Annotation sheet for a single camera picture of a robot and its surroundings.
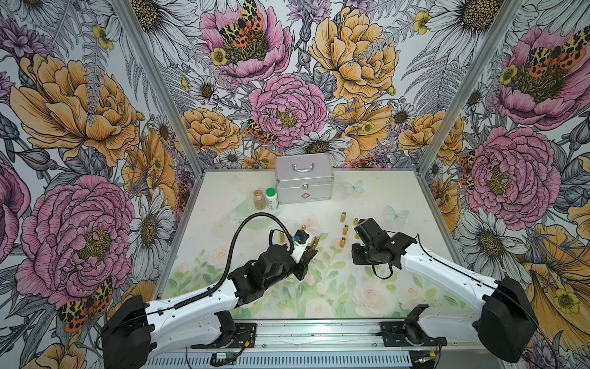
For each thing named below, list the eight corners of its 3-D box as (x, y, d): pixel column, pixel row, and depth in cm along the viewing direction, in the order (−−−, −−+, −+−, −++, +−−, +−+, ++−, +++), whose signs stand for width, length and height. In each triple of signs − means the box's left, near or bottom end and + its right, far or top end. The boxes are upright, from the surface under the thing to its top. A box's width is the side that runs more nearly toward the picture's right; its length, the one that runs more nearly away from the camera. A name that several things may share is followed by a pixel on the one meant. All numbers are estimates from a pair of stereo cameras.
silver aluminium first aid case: (276, 206, 110) (273, 182, 98) (279, 174, 124) (276, 150, 111) (330, 206, 111) (334, 182, 98) (327, 174, 124) (330, 150, 111)
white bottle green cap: (266, 209, 108) (264, 197, 101) (268, 199, 112) (266, 187, 105) (278, 209, 108) (276, 197, 101) (279, 199, 112) (277, 187, 105)
